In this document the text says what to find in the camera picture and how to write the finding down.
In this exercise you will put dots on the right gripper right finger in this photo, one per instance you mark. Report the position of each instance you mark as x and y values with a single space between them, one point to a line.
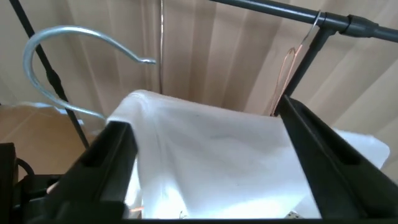
342 186

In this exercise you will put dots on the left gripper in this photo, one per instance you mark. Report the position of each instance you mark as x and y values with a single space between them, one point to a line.
7 186

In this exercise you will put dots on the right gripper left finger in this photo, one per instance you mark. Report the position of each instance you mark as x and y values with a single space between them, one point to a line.
99 174

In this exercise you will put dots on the white printed T-shirt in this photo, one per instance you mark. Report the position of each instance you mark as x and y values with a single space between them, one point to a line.
217 155

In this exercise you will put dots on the pink clothes hanger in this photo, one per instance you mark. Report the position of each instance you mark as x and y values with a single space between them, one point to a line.
312 27
27 63

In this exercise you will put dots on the black clothes rack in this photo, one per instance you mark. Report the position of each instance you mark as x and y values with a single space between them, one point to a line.
280 7

